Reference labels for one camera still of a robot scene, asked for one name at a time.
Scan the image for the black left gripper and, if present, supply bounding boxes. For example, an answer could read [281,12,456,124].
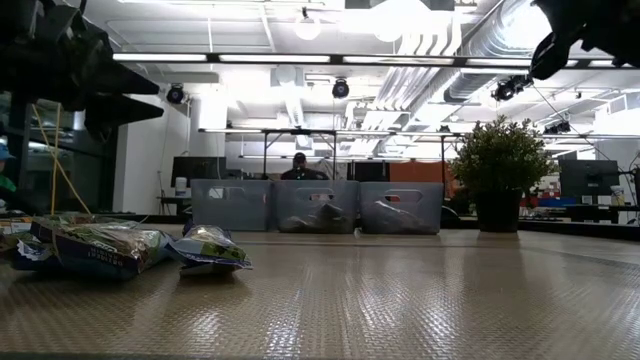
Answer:
[0,44,165,141]

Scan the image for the blue-ended chewy granola bar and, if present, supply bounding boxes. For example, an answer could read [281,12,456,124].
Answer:
[29,219,174,281]
[167,224,254,277]
[0,227,56,271]

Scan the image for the red-ended chewy granola bar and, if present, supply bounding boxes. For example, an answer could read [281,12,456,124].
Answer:
[363,199,424,235]

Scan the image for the black computer monitor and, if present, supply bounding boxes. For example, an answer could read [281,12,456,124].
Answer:
[558,159,621,199]
[171,156,228,189]

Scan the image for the green potted plant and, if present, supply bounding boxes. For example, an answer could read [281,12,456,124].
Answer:
[448,114,559,234]

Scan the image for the person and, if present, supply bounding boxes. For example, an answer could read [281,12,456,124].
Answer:
[279,152,330,181]
[0,144,19,214]

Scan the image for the grey translucent plastic bin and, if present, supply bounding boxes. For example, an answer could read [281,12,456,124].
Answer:
[272,178,361,235]
[358,180,445,235]
[191,178,275,232]

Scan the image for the orange partition panel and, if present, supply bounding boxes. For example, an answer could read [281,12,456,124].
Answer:
[388,160,446,184]

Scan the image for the white globe ceiling lamp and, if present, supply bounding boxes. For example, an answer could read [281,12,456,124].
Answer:
[293,14,322,42]

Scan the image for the beige baking mat dark border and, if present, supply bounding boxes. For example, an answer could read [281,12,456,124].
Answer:
[0,242,640,360]

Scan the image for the overhead light bar rail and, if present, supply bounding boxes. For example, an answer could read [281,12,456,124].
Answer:
[112,52,640,69]

